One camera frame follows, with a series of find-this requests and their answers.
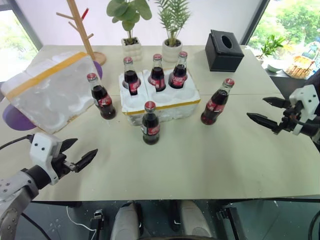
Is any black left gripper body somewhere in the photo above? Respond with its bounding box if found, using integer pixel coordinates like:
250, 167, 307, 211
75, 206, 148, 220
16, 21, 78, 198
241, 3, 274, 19
50, 150, 77, 179

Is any purple round mat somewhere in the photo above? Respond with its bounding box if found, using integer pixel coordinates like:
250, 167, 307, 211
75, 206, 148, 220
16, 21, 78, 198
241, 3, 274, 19
2, 103, 38, 132
92, 60, 104, 81

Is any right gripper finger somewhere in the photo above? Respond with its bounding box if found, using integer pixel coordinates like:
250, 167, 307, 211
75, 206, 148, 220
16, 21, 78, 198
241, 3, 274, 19
262, 96, 291, 109
246, 112, 279, 131

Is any thin white cable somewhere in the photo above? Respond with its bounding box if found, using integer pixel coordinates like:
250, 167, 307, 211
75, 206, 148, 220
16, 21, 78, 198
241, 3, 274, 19
65, 205, 98, 239

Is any green palm plant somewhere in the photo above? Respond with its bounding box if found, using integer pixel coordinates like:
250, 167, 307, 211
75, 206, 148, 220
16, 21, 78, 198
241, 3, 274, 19
154, 0, 193, 46

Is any black metal bracket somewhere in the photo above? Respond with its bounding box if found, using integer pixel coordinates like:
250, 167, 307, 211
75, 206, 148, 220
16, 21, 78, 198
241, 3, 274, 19
215, 204, 241, 240

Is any round-leaf green plant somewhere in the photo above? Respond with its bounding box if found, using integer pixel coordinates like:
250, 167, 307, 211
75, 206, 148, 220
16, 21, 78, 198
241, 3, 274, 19
105, 0, 153, 40

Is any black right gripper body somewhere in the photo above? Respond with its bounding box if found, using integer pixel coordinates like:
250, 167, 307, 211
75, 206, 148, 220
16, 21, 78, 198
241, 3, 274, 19
273, 99, 305, 135

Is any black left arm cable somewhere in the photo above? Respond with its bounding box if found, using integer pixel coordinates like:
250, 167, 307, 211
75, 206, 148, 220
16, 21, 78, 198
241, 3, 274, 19
0, 134, 35, 151

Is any small green background plant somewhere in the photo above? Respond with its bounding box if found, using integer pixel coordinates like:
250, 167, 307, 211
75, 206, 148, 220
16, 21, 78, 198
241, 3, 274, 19
256, 34, 286, 61

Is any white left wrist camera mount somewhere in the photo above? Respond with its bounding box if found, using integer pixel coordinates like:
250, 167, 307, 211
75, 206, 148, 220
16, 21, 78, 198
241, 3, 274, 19
29, 132, 63, 186

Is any black tissue box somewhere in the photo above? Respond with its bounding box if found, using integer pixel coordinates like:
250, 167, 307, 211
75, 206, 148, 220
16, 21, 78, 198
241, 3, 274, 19
204, 29, 245, 73

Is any white foam lid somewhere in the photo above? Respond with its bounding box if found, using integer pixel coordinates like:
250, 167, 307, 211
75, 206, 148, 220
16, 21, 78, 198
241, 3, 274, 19
0, 51, 101, 134

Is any glass cola bottle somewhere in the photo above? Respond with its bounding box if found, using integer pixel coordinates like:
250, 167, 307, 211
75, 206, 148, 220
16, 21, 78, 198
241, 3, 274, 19
141, 100, 161, 146
122, 56, 141, 97
168, 50, 189, 90
86, 72, 117, 121
148, 53, 167, 93
200, 77, 236, 126

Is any wooden tree rack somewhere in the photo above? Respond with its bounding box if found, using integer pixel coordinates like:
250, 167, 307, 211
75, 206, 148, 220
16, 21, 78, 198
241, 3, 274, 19
55, 0, 107, 65

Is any wicker basket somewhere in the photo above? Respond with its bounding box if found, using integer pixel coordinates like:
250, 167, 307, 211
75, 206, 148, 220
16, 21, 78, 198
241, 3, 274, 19
284, 55, 314, 80

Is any white bowl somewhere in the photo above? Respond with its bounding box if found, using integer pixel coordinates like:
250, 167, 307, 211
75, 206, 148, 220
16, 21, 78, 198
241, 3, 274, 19
266, 63, 284, 74

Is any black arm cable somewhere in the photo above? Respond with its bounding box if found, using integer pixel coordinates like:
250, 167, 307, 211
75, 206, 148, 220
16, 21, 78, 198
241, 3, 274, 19
287, 107, 320, 127
0, 134, 35, 151

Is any black plug device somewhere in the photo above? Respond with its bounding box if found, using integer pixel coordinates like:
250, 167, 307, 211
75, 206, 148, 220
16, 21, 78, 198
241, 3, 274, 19
89, 208, 106, 239

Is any white foam bottle tray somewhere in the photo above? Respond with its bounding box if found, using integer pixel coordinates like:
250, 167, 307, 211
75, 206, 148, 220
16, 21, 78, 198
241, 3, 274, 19
117, 68, 202, 127

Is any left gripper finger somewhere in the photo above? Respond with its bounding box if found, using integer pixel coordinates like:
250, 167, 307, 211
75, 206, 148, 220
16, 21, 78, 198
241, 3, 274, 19
74, 148, 99, 174
61, 137, 79, 154

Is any white round plant pot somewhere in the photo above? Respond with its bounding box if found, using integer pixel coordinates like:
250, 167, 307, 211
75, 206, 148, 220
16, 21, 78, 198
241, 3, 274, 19
161, 38, 184, 63

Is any white bubble plant pot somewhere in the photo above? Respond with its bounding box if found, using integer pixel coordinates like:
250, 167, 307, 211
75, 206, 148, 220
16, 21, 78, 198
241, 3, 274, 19
121, 36, 143, 62

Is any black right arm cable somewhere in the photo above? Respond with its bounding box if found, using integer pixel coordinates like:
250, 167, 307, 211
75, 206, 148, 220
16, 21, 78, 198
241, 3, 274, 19
287, 107, 320, 127

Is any grey rounded robot leg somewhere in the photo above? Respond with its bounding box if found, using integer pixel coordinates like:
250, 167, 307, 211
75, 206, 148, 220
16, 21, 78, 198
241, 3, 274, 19
110, 200, 144, 240
174, 199, 214, 240

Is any black floor cable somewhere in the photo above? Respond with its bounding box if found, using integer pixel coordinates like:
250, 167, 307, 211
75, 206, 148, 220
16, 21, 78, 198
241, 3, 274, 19
306, 209, 320, 240

